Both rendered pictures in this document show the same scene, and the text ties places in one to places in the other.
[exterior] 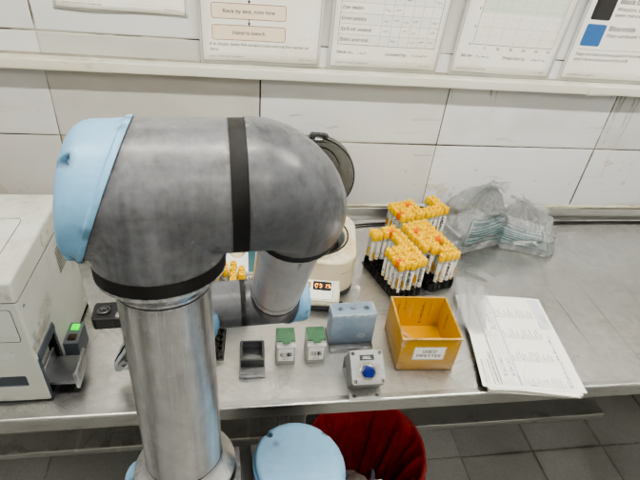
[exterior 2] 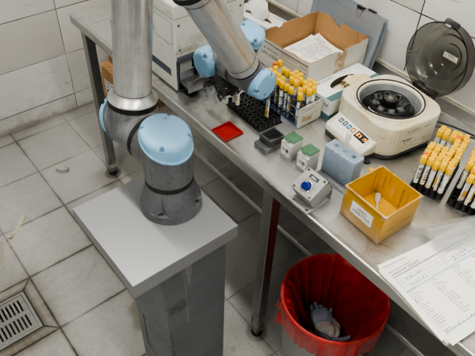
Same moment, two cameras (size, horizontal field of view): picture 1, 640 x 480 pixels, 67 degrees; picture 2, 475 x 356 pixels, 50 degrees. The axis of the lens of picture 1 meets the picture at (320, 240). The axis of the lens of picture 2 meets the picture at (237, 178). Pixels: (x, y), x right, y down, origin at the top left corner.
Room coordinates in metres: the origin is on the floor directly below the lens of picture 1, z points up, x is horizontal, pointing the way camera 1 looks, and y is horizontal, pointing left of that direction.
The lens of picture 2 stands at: (0.04, -0.84, 1.84)
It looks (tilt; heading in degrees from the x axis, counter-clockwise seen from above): 44 degrees down; 60
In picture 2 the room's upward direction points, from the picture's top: 3 degrees clockwise
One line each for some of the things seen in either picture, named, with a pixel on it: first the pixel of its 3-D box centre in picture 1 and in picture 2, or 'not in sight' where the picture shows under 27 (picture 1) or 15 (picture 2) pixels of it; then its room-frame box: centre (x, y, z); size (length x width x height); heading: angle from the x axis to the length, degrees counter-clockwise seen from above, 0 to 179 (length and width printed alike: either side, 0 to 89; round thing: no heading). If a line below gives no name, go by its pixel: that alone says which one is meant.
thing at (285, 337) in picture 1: (285, 346); (291, 146); (0.72, 0.05, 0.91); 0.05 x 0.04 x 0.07; 11
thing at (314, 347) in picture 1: (314, 345); (307, 158); (0.73, -0.01, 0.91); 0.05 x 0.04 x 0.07; 11
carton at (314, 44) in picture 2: not in sight; (311, 54); (1.01, 0.39, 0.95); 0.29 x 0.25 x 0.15; 11
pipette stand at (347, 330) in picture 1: (350, 325); (341, 164); (0.79, -0.09, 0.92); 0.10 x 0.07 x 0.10; 103
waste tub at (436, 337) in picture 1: (421, 332); (379, 204); (0.79, -0.25, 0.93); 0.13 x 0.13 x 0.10; 8
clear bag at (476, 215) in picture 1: (473, 210); not in sight; (1.29, -0.46, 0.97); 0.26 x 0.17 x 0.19; 122
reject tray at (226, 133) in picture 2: not in sight; (227, 131); (0.61, 0.22, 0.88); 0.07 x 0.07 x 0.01; 11
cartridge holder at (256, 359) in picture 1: (251, 355); (271, 139); (0.70, 0.12, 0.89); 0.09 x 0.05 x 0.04; 10
